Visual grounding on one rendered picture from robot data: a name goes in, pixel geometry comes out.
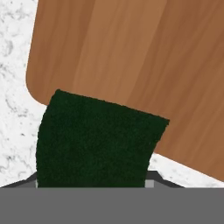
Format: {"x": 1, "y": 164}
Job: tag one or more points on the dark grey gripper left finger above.
{"x": 26, "y": 183}

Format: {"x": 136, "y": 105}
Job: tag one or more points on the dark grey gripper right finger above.
{"x": 159, "y": 180}

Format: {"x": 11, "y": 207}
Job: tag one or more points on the wooden cutting board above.
{"x": 140, "y": 58}

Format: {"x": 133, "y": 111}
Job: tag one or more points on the dark green sponge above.
{"x": 96, "y": 140}

